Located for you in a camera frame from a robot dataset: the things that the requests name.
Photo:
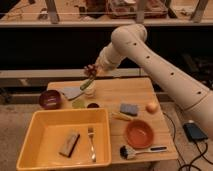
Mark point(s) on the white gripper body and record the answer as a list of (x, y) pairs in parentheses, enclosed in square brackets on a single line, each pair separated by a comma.
[(99, 70)]

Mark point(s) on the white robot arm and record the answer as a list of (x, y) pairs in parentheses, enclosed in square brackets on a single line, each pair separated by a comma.
[(194, 98)]

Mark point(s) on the purple bowl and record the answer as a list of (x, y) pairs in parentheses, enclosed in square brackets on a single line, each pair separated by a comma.
[(50, 100)]

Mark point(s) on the orange bowl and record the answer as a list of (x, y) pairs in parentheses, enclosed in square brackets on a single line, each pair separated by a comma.
[(139, 134)]

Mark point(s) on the green cucumber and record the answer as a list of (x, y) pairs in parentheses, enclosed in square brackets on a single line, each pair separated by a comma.
[(87, 83)]

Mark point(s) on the white cup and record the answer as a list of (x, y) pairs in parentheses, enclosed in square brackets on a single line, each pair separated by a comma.
[(90, 90)]

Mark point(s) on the small dark cup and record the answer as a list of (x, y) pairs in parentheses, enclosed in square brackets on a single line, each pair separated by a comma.
[(93, 105)]

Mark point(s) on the green lime slice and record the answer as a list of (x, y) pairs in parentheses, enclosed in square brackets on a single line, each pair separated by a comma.
[(79, 103)]

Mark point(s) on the yellow banana piece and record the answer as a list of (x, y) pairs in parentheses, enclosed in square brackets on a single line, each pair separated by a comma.
[(121, 117)]

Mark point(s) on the blue sponge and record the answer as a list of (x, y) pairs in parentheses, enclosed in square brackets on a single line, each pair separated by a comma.
[(129, 109)]

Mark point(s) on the silver fork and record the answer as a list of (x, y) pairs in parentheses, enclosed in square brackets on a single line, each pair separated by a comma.
[(91, 136)]

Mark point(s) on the yellow onion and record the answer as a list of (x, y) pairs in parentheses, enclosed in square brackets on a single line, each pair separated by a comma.
[(151, 107)]

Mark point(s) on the wooden table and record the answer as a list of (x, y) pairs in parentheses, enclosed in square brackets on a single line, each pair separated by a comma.
[(110, 93)]

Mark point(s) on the yellow plastic tub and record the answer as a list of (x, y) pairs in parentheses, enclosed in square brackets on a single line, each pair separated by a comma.
[(47, 131)]

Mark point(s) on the wooden block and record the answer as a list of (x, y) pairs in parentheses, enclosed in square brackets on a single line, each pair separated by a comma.
[(69, 144)]

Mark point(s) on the black dish brush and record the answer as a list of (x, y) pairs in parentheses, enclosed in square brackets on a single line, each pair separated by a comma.
[(127, 152)]

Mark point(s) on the black device box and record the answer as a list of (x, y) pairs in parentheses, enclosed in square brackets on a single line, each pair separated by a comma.
[(193, 132)]

